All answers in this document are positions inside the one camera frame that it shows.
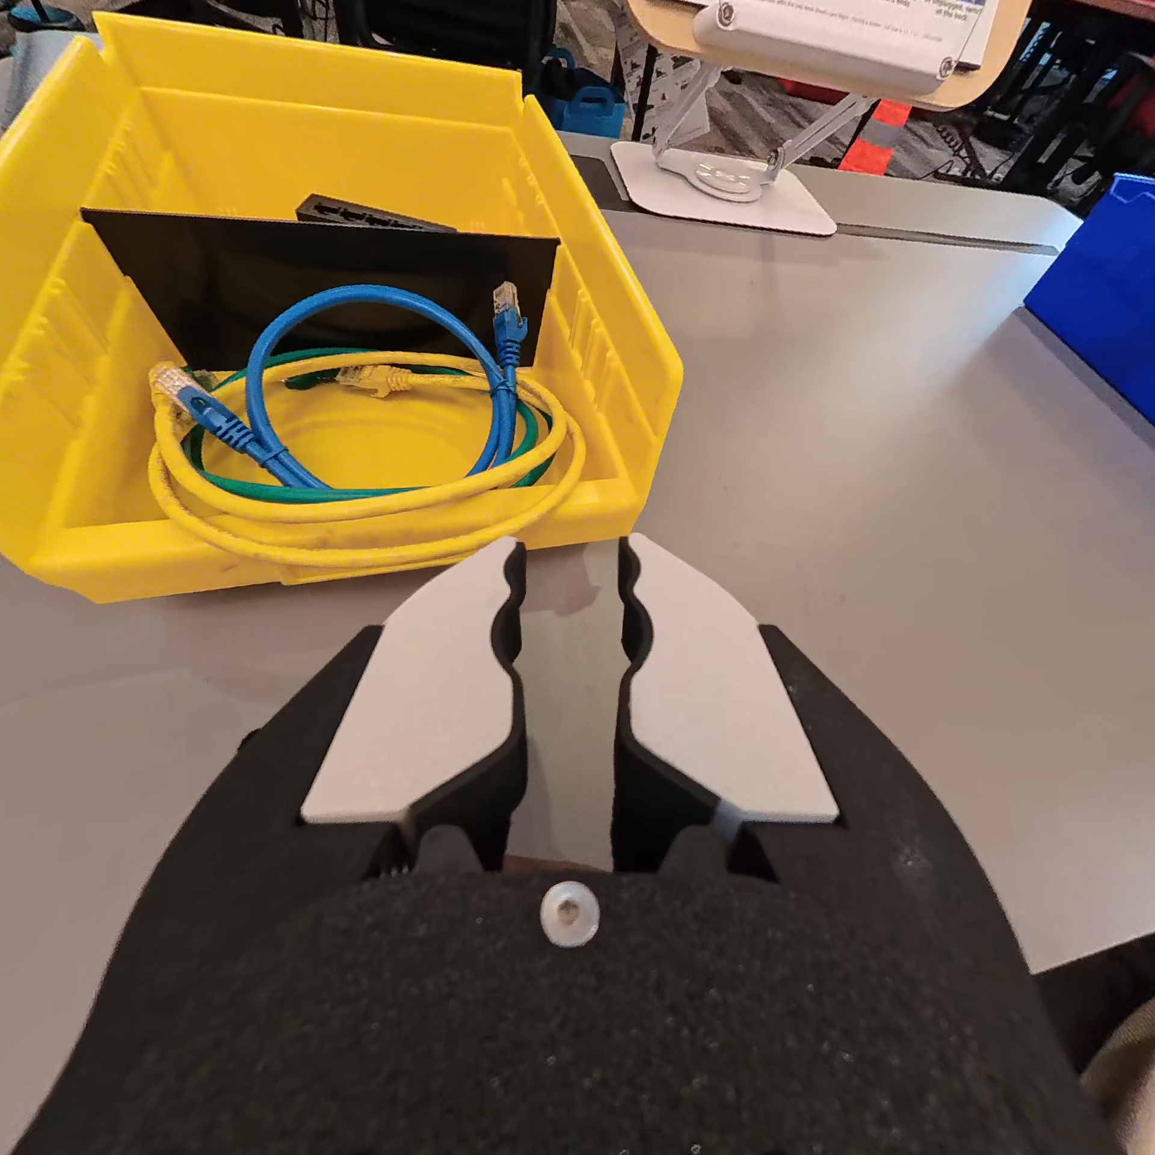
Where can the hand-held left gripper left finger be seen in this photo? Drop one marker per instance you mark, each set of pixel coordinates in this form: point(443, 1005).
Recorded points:
point(424, 714)

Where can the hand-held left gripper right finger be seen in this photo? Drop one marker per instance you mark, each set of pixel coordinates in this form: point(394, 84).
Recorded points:
point(721, 714)

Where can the black network switch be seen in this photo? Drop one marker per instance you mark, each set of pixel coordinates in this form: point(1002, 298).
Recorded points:
point(362, 211)

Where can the blue plastic bin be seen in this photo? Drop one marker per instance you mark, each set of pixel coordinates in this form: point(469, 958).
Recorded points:
point(1101, 289)

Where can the yellow plastic bin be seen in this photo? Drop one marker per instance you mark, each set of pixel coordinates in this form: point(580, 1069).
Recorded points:
point(317, 117)

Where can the black bin divider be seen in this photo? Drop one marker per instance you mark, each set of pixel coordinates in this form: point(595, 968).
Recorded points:
point(272, 272)

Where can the clear acrylic stand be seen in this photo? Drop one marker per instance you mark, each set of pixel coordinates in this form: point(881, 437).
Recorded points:
point(721, 176)

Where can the orange striped floor tape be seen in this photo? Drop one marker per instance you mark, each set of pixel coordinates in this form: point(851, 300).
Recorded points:
point(876, 140)

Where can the blue floor container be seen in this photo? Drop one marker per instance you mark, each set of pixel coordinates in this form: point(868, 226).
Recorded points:
point(588, 104)

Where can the white clip bar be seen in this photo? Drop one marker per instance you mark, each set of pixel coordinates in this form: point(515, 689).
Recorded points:
point(812, 55)

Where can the black padded chair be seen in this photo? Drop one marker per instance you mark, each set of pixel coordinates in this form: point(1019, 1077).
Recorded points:
point(452, 27)

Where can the wooden instruction board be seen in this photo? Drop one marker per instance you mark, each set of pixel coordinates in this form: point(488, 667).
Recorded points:
point(663, 27)

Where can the printed instruction sheet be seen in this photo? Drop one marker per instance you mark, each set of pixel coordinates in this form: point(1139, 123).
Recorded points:
point(857, 14)

